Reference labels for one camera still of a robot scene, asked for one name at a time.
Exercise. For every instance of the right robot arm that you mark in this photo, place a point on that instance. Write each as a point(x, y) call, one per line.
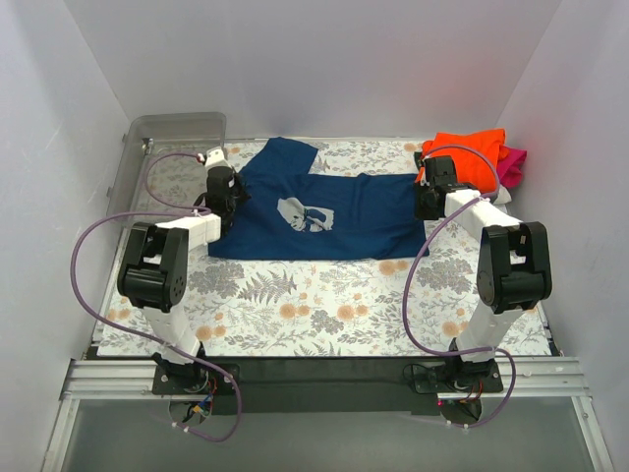
point(513, 274)

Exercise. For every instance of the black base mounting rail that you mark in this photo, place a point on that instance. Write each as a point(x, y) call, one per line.
point(325, 384)

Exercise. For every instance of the floral patterned table mat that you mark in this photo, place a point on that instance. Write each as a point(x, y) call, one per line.
point(336, 308)

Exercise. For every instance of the orange folded t-shirt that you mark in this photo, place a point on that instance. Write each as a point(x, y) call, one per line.
point(469, 167)

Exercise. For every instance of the clear plastic bin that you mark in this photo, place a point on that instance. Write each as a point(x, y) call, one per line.
point(157, 171)

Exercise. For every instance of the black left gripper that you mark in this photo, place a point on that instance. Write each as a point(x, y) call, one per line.
point(236, 198)

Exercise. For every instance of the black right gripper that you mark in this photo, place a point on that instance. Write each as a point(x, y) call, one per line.
point(424, 203)

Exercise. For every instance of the blue Mickey print t-shirt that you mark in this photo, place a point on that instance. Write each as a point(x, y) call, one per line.
point(296, 215)

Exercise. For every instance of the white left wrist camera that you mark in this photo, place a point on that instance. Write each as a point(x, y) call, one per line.
point(214, 157)

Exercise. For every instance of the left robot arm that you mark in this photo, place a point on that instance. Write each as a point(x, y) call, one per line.
point(153, 274)

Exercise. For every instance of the pink folded t-shirt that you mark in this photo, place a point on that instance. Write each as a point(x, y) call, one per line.
point(509, 166)

